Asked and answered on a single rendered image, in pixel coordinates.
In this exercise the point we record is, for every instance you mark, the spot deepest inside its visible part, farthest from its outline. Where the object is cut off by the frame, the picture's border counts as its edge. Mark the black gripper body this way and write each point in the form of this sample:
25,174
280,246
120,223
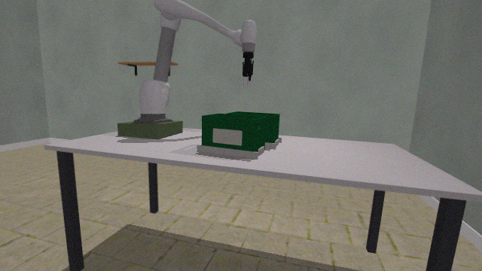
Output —
248,56

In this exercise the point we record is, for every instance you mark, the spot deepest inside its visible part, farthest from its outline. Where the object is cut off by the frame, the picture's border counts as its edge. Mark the green bottle crate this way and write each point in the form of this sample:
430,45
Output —
272,124
235,131

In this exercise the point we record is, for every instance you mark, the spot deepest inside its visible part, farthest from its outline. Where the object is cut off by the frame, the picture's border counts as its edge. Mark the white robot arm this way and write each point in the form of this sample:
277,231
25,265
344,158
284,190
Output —
154,95

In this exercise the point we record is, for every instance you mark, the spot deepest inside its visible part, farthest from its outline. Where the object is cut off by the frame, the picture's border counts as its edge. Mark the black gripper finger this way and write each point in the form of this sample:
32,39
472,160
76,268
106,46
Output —
245,72
250,71

